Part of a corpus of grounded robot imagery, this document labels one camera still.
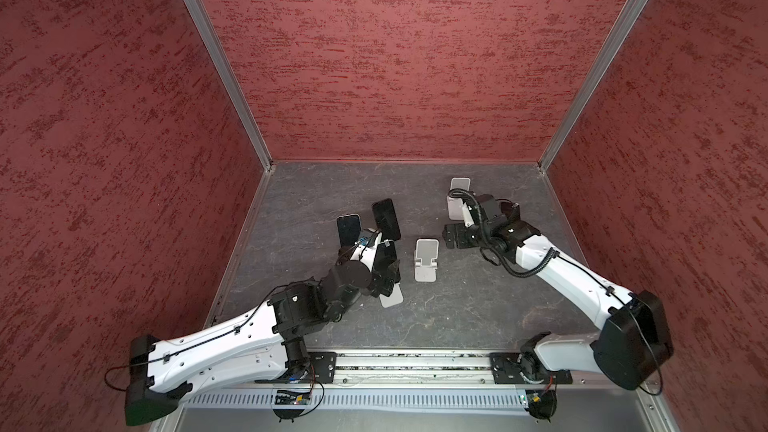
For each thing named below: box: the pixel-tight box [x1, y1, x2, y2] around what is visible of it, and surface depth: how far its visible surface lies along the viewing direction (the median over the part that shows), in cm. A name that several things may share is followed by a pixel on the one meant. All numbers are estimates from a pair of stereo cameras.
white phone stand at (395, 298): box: [379, 282, 404, 308], surface depth 87 cm
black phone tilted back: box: [371, 198, 401, 241], surface depth 96 cm
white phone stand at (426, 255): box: [415, 238, 439, 282], surface depth 89 cm
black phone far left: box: [336, 214, 362, 247], surface depth 87 cm
